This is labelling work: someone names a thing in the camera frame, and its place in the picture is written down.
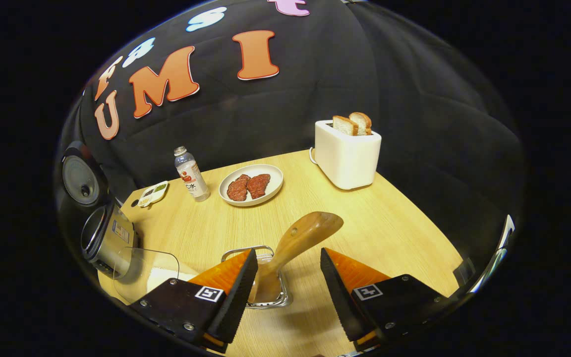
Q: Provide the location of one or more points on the white round plate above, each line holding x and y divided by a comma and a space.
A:
274, 176

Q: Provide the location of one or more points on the white toaster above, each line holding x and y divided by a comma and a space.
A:
347, 158

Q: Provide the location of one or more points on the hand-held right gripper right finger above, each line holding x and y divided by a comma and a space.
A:
337, 292

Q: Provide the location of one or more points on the black rice cooker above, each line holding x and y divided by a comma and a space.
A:
107, 240

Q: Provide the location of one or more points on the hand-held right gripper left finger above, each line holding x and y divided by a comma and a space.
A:
238, 297

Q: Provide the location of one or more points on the toasted bread slice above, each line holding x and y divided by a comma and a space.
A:
364, 122
345, 126

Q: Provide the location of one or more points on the white divided bean dish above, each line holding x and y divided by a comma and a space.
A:
152, 194

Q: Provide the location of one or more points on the small clear drink bottle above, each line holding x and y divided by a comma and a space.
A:
192, 178

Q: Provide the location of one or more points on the red meat slice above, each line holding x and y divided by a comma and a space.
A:
237, 188
259, 185

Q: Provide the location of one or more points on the shiny metal frame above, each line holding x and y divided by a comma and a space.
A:
501, 248

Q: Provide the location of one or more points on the clear chopstick holder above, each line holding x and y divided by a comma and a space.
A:
283, 297

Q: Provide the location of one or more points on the wooden spoon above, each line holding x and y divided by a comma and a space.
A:
305, 233

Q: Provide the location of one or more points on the clear plastic rice container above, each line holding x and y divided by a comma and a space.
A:
137, 267

